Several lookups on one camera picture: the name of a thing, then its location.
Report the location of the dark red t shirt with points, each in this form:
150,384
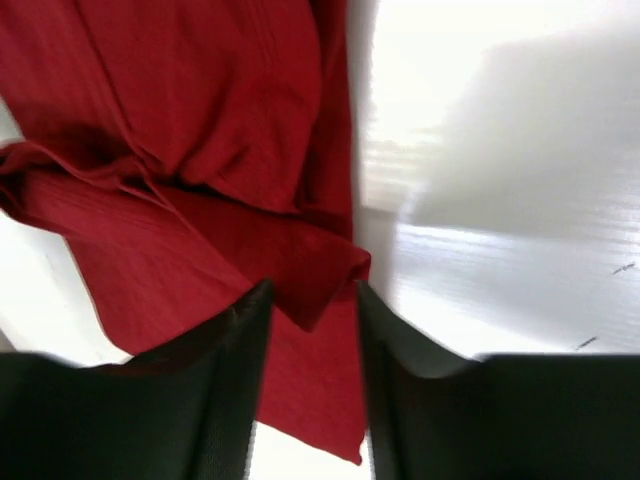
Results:
188,150

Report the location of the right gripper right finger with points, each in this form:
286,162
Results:
436,415

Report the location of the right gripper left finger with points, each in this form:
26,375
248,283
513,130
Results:
182,410

